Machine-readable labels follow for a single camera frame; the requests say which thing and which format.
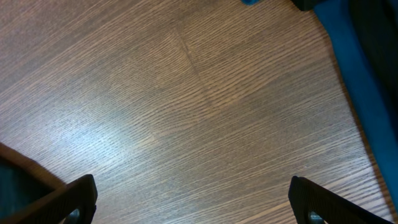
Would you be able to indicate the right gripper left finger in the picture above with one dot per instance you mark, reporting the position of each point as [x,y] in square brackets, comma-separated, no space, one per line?
[74,203]

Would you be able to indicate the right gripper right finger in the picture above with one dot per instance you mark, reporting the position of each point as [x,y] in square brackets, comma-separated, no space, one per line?
[311,203]

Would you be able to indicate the black shorts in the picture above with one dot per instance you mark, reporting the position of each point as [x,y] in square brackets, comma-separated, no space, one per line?
[18,189]

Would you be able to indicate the blue polo shirt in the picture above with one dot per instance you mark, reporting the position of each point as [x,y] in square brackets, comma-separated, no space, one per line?
[379,124]

